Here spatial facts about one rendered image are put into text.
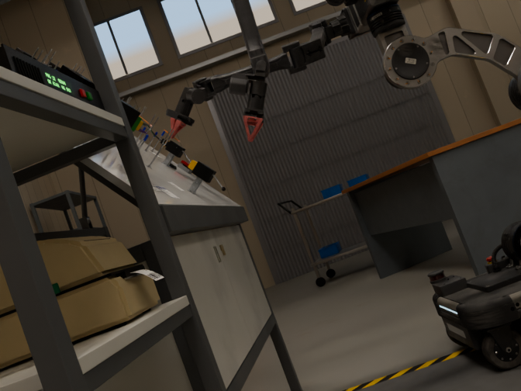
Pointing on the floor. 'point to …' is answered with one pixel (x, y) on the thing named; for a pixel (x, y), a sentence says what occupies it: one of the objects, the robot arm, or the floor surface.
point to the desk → (443, 201)
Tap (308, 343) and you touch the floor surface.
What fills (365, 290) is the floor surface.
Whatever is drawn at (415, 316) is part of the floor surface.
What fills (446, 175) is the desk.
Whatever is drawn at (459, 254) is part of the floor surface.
